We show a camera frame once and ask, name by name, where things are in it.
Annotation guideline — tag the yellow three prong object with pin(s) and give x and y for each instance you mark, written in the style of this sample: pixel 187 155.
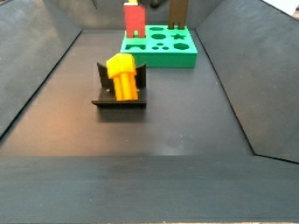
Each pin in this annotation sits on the yellow three prong object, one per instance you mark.
pixel 122 73

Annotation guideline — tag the green shape sorter base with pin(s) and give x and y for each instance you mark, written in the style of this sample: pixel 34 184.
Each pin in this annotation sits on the green shape sorter base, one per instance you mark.
pixel 164 47

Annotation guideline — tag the red block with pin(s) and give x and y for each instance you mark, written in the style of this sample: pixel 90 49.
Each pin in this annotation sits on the red block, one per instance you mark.
pixel 135 20

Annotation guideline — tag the brown block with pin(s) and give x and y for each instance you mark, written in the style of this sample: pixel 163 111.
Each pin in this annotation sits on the brown block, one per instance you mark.
pixel 178 14

